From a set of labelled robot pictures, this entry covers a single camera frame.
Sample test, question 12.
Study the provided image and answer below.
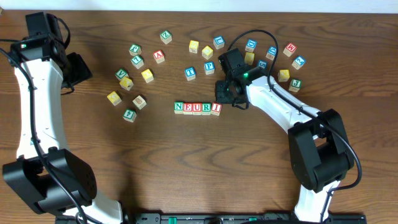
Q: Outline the red I block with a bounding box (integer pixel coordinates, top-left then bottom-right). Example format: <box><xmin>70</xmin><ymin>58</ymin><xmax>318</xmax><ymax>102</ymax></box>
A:
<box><xmin>211</xmin><ymin>102</ymin><xmax>222</xmax><ymax>116</ymax></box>

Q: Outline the green R block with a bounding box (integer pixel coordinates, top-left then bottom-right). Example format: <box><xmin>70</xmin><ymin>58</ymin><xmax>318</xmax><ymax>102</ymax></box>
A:
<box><xmin>201</xmin><ymin>103</ymin><xmax>211</xmax><ymax>115</ymax></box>

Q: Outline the red U block moved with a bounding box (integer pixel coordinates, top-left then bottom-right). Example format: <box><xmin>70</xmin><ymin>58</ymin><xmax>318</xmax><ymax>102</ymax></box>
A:
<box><xmin>192</xmin><ymin>103</ymin><xmax>202</xmax><ymax>115</ymax></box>

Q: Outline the red E block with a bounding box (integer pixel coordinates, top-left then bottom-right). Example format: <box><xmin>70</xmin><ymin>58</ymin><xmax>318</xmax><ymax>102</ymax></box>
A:
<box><xmin>183</xmin><ymin>103</ymin><xmax>193</xmax><ymax>114</ymax></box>

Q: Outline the green N block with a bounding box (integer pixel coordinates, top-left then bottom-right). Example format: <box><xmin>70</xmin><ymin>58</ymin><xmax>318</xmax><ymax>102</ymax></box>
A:
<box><xmin>174</xmin><ymin>101</ymin><xmax>184</xmax><ymax>114</ymax></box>

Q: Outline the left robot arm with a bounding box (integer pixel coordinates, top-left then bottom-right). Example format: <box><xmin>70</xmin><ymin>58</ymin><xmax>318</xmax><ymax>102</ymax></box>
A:
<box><xmin>2</xmin><ymin>12</ymin><xmax>127</xmax><ymax>223</ymax></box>

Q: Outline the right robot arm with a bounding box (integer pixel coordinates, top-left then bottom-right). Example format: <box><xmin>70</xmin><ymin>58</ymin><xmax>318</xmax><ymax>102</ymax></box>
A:
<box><xmin>215</xmin><ymin>49</ymin><xmax>356</xmax><ymax>223</ymax></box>

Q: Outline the blue P block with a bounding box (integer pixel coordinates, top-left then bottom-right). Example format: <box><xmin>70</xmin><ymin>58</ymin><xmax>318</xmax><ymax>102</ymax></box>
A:
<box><xmin>204</xmin><ymin>61</ymin><xmax>215</xmax><ymax>75</ymax></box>

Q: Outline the yellow S block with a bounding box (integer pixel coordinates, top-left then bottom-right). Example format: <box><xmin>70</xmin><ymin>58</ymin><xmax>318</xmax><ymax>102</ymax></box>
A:
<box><xmin>244</xmin><ymin>52</ymin><xmax>255</xmax><ymax>65</ymax></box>

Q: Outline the blue 5 block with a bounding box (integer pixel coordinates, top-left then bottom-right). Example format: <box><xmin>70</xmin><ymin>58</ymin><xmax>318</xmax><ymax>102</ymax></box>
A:
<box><xmin>257</xmin><ymin>60</ymin><xmax>268</xmax><ymax>69</ymax></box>

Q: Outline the green V block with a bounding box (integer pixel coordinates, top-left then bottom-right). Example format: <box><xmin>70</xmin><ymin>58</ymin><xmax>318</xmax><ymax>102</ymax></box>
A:
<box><xmin>115</xmin><ymin>68</ymin><xmax>129</xmax><ymax>81</ymax></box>

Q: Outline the yellow block lower left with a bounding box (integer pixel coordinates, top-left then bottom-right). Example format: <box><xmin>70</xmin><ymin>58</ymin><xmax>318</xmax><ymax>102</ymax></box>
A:
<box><xmin>107</xmin><ymin>91</ymin><xmax>122</xmax><ymax>106</ymax></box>

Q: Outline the yellow G block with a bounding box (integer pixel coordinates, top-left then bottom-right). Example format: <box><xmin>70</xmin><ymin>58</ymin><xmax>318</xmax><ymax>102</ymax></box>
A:
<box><xmin>201</xmin><ymin>45</ymin><xmax>214</xmax><ymax>60</ymax></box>

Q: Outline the blue T block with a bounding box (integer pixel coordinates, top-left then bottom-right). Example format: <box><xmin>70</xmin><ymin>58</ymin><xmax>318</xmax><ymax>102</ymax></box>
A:
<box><xmin>184</xmin><ymin>67</ymin><xmax>196</xmax><ymax>81</ymax></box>

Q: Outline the blue D block left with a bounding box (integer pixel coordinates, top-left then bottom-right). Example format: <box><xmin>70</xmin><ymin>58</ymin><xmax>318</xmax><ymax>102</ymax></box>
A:
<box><xmin>245</xmin><ymin>39</ymin><xmax>257</xmax><ymax>53</ymax></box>

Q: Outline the blue d block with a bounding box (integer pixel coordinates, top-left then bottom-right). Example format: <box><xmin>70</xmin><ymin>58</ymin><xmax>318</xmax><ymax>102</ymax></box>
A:
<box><xmin>266</xmin><ymin>46</ymin><xmax>277</xmax><ymax>61</ymax></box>
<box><xmin>245</xmin><ymin>39</ymin><xmax>257</xmax><ymax>53</ymax></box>

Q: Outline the yellow block beside V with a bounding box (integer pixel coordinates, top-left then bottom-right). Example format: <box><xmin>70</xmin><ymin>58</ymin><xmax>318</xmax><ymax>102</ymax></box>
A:
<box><xmin>119</xmin><ymin>77</ymin><xmax>134</xmax><ymax>91</ymax></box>

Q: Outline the blue L block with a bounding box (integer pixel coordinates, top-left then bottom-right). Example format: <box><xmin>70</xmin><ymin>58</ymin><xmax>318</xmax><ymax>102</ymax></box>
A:
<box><xmin>213</xmin><ymin>35</ymin><xmax>225</xmax><ymax>49</ymax></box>

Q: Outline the yellow K block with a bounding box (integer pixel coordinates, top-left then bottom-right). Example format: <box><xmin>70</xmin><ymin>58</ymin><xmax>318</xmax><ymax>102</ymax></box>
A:
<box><xmin>277</xmin><ymin>69</ymin><xmax>290</xmax><ymax>82</ymax></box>

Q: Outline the blue D block right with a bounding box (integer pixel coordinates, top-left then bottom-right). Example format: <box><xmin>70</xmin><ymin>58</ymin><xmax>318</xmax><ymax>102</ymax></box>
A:
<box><xmin>266</xmin><ymin>46</ymin><xmax>277</xmax><ymax>61</ymax></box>

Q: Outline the yellow block far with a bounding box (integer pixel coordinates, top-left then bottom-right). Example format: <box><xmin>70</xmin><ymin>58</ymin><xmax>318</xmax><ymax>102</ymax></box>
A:
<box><xmin>188</xmin><ymin>40</ymin><xmax>199</xmax><ymax>54</ymax></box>

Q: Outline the green J block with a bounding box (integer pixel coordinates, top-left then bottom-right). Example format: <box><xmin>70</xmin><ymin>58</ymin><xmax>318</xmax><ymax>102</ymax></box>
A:
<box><xmin>289</xmin><ymin>78</ymin><xmax>302</xmax><ymax>92</ymax></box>

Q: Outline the green 4 block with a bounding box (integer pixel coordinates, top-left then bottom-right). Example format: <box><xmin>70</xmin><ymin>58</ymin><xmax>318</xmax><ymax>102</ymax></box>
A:
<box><xmin>123</xmin><ymin>109</ymin><xmax>137</xmax><ymax>123</ymax></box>

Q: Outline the red M block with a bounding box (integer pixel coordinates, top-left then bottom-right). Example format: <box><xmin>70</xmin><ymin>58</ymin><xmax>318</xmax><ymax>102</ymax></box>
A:
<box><xmin>283</xmin><ymin>42</ymin><xmax>297</xmax><ymax>57</ymax></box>

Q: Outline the plain wooden picture block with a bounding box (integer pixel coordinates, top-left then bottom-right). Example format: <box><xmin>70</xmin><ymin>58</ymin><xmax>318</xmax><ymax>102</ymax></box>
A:
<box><xmin>132</xmin><ymin>95</ymin><xmax>147</xmax><ymax>110</ymax></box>

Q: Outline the yellow block middle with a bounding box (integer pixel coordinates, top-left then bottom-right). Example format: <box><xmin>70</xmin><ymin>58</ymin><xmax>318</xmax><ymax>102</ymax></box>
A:
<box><xmin>141</xmin><ymin>68</ymin><xmax>154</xmax><ymax>83</ymax></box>

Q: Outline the blue 2 block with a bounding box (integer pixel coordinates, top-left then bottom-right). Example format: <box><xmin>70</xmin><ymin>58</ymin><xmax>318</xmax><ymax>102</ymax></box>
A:
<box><xmin>292</xmin><ymin>55</ymin><xmax>306</xmax><ymax>70</ymax></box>

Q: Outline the red A block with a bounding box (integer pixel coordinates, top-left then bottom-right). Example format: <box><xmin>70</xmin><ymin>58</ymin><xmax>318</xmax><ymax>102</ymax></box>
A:
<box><xmin>153</xmin><ymin>50</ymin><xmax>165</xmax><ymax>63</ymax></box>

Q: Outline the green Z block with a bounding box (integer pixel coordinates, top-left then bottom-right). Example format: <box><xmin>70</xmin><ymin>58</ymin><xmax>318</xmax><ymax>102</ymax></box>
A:
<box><xmin>160</xmin><ymin>30</ymin><xmax>172</xmax><ymax>45</ymax></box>

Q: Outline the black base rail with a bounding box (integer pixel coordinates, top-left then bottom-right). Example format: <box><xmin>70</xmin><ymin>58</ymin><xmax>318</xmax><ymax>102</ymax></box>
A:
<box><xmin>135</xmin><ymin>212</ymin><xmax>367</xmax><ymax>224</ymax></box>

